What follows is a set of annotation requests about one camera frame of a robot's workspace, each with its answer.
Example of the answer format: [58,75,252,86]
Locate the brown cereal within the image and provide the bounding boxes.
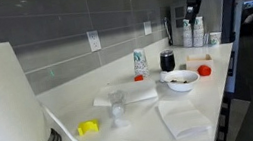
[169,75,190,86]

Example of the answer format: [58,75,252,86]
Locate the white bowl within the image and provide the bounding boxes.
[162,66,202,95]

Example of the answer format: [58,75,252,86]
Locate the patterned paper cup stack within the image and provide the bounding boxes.
[130,46,152,80]
[179,17,196,50]
[188,15,208,49]

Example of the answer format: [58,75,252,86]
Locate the single patterned paper cup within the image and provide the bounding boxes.
[209,30,224,47]

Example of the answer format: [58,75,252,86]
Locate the black upright panel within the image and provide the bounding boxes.
[215,0,246,45]

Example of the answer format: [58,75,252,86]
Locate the light wooden box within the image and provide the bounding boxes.
[184,52,215,74]

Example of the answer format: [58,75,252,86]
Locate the black insulated tumbler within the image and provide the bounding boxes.
[158,48,177,73]

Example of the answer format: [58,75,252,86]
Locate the red toy tomato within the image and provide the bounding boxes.
[197,63,213,78]

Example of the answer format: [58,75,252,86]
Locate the blue monitor screen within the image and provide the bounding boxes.
[243,0,253,9]

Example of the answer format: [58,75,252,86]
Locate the small white cup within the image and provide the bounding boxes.
[158,69,171,84]

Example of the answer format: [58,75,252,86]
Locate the small orange block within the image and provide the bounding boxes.
[133,74,145,82]

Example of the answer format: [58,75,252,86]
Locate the white folded napkin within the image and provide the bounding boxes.
[90,77,160,110]
[156,93,214,141]

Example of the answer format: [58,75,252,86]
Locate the dark base cabinet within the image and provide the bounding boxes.
[198,41,253,141]

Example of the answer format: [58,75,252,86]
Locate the clear plastic glass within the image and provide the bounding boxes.
[104,88,133,130]

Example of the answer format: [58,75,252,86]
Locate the yellow plastic block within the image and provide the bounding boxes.
[76,118,101,137]

